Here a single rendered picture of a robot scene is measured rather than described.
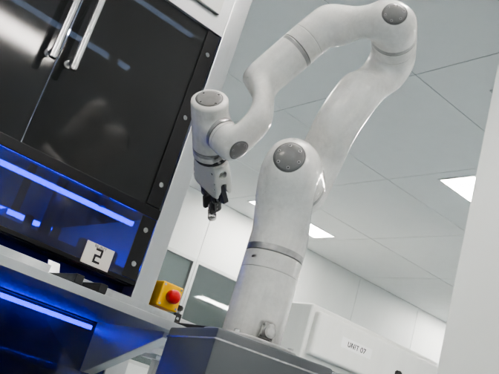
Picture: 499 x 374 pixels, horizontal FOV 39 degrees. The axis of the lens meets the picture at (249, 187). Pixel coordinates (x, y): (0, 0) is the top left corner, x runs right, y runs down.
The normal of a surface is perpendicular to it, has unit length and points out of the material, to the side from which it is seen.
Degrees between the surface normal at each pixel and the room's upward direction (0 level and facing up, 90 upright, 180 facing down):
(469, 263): 90
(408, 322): 90
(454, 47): 180
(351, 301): 90
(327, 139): 141
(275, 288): 90
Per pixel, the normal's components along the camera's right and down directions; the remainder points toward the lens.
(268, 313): 0.35, -0.22
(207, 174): -0.73, 0.45
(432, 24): -0.28, 0.91
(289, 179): -0.20, 0.18
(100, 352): -0.74, -0.42
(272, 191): -0.43, 0.25
